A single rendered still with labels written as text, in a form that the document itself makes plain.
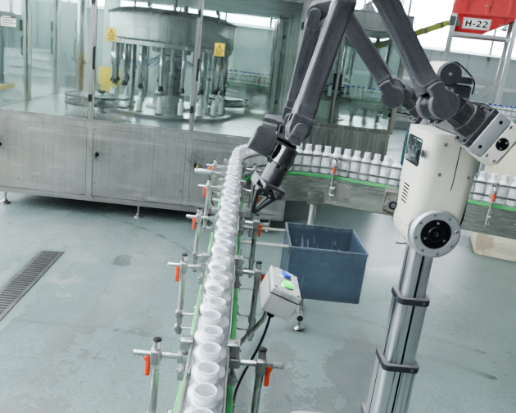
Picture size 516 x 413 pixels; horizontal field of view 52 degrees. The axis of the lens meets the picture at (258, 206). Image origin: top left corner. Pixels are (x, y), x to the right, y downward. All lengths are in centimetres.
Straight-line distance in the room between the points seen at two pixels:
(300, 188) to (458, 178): 170
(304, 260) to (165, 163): 308
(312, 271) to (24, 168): 373
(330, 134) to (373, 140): 57
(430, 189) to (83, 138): 393
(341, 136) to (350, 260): 487
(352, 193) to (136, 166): 244
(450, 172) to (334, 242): 90
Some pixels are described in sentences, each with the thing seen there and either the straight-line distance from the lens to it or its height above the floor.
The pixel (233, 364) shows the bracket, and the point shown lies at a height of 108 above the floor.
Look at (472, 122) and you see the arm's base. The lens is 152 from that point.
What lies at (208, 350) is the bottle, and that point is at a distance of 98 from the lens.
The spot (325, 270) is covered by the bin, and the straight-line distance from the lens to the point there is 216.
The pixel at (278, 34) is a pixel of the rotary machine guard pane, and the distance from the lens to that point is 491.
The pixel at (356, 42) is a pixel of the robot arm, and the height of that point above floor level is 173.
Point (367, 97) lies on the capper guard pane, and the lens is 697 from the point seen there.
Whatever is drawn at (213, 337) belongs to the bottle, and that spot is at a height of 116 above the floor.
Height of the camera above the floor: 166
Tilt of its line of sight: 16 degrees down
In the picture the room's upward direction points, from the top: 7 degrees clockwise
